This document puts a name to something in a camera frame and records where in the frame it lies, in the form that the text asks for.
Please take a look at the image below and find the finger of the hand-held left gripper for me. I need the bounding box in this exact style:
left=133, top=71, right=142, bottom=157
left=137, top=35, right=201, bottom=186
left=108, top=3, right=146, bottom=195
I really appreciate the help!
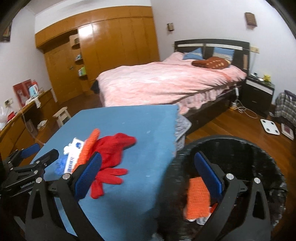
left=0, top=143, right=41, bottom=168
left=27, top=149, right=60, bottom=172

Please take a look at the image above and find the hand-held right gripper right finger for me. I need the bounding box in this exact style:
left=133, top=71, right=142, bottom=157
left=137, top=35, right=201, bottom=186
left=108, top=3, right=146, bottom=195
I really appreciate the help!
left=194, top=152, right=271, bottom=241

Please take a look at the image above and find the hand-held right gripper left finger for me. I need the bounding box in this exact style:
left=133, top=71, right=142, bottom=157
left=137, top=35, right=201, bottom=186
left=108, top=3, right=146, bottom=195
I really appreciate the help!
left=25, top=152, right=103, bottom=241

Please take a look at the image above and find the blue scrap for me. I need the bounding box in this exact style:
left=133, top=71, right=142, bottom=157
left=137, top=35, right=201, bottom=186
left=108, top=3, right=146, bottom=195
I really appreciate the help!
left=55, top=155, right=70, bottom=175

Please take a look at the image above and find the red knit glove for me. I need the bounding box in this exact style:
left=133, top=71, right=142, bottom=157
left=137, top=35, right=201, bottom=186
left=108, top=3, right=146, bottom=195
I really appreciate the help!
left=94, top=133, right=137, bottom=171
left=90, top=160, right=129, bottom=200

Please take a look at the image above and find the orange cloth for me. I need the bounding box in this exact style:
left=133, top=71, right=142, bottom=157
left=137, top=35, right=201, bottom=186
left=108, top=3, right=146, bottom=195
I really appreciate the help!
left=184, top=177, right=212, bottom=220

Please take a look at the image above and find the white printed packet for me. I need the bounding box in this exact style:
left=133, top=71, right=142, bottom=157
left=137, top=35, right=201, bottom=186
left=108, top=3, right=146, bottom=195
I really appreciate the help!
left=63, top=138, right=89, bottom=174

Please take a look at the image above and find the orange knit glove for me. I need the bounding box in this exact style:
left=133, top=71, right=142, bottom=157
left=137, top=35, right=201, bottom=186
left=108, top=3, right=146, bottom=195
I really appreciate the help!
left=73, top=128, right=101, bottom=173

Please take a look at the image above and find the black trash bin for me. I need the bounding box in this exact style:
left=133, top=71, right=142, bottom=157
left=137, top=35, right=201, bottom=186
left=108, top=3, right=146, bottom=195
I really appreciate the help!
left=159, top=136, right=288, bottom=241

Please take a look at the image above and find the wooden desk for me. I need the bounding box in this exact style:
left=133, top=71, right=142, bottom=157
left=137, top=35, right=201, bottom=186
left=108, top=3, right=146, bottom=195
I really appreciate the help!
left=0, top=88, right=58, bottom=160

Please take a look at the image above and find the white plastic bag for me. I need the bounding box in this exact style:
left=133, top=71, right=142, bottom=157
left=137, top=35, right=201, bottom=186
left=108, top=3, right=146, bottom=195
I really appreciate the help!
left=0, top=107, right=8, bottom=129

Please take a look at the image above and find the white wooden stool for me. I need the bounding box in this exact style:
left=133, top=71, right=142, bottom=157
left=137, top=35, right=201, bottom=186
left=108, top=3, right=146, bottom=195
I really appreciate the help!
left=53, top=107, right=71, bottom=127

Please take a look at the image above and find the grey checked cloth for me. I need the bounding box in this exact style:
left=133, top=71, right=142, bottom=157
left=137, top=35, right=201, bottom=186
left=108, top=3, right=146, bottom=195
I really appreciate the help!
left=173, top=115, right=192, bottom=149

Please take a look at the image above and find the red box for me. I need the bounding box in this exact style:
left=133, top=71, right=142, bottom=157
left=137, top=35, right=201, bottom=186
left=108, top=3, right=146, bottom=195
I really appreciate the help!
left=13, top=79, right=33, bottom=108

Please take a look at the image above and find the white electric kettle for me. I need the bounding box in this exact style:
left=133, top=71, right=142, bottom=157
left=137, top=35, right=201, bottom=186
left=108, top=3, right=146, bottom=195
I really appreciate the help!
left=28, top=85, right=40, bottom=99

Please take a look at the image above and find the blue tablecloth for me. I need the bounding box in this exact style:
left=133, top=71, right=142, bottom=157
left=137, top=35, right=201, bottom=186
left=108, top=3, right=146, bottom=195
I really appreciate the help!
left=30, top=104, right=179, bottom=241

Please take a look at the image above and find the white bathroom scale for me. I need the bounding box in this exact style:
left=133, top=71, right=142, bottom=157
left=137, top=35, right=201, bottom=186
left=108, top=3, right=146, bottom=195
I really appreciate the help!
left=260, top=118, right=281, bottom=135

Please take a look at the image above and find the red and white scale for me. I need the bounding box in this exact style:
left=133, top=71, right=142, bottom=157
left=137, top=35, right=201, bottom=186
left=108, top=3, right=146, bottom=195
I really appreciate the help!
left=280, top=123, right=295, bottom=141

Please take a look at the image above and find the black nightstand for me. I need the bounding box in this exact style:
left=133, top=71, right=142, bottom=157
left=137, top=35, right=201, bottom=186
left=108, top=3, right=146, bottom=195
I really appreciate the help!
left=240, top=75, right=275, bottom=116

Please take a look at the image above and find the plaid cloth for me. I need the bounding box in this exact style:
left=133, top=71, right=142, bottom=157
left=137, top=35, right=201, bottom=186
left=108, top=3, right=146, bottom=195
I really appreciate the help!
left=274, top=91, right=296, bottom=123

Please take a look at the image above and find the pink blanket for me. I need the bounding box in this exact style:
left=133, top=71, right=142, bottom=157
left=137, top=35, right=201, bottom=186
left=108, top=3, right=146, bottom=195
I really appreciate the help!
left=96, top=51, right=247, bottom=115

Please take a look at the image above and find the brown dotted pillow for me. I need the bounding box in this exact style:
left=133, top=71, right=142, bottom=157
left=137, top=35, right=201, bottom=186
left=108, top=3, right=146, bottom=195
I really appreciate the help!
left=191, top=56, right=232, bottom=70

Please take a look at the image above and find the blue striped pillow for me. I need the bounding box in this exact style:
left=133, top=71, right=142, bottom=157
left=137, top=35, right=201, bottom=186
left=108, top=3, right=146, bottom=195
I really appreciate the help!
left=183, top=47, right=204, bottom=61
left=213, top=46, right=235, bottom=62

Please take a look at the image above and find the wooden wardrobe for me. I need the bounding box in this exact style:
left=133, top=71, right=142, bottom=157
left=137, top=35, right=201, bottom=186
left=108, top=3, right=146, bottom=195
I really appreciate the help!
left=35, top=6, right=160, bottom=105

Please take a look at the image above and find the dark wooden bed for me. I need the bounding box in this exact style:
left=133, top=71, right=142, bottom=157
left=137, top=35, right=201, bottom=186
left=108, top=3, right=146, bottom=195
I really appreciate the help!
left=92, top=39, right=251, bottom=135

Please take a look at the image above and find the white cable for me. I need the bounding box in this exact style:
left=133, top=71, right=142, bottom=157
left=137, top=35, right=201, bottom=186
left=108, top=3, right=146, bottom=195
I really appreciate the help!
left=236, top=105, right=258, bottom=120

